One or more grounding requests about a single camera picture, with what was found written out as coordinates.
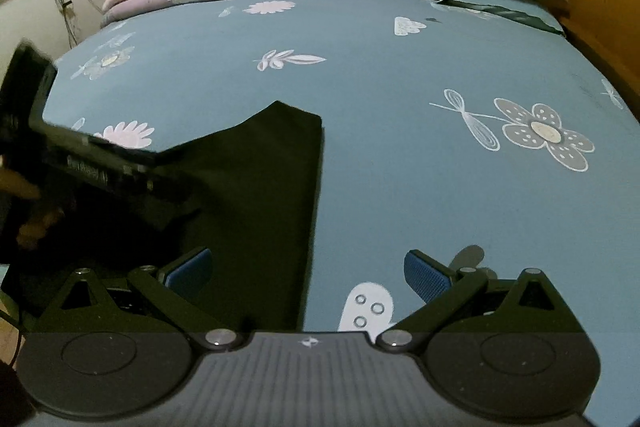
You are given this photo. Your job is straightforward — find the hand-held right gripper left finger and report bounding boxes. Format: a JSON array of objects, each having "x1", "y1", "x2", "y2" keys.
[{"x1": 40, "y1": 247, "x2": 246, "y2": 353}]

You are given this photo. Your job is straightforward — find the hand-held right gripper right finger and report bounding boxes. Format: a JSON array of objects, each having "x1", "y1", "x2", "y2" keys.
[{"x1": 375, "y1": 249, "x2": 576, "y2": 353}]

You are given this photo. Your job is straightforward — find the person's left hand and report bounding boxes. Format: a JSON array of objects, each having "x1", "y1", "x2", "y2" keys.
[{"x1": 0, "y1": 167, "x2": 63, "y2": 250}]

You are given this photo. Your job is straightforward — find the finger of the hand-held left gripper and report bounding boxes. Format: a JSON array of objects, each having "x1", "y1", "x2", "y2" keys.
[{"x1": 149, "y1": 156, "x2": 203, "y2": 212}]

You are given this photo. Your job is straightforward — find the black pants with white drawstring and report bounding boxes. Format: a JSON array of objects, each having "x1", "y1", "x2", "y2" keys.
[{"x1": 95, "y1": 99, "x2": 323, "y2": 334}]

